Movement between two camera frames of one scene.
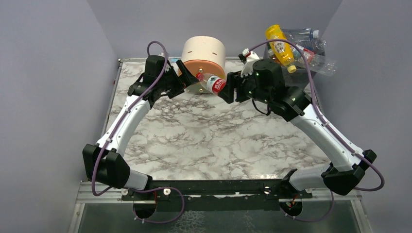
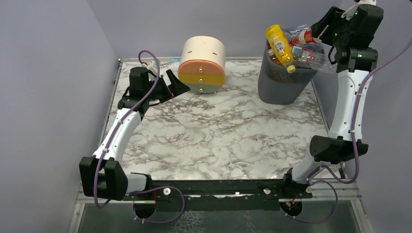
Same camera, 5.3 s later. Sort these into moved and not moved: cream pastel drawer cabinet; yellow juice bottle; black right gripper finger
Moved: black right gripper finger
Not moved: cream pastel drawer cabinet; yellow juice bottle
